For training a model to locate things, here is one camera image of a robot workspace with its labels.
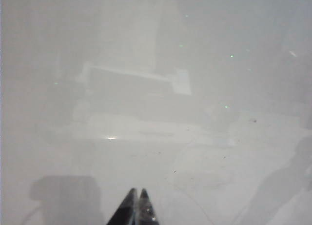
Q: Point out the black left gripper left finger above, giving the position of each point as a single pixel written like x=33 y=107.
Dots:
x=124 y=210

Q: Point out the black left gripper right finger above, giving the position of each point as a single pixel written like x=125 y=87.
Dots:
x=147 y=209

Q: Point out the white glossy whiteboard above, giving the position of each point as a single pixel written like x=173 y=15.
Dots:
x=156 y=88

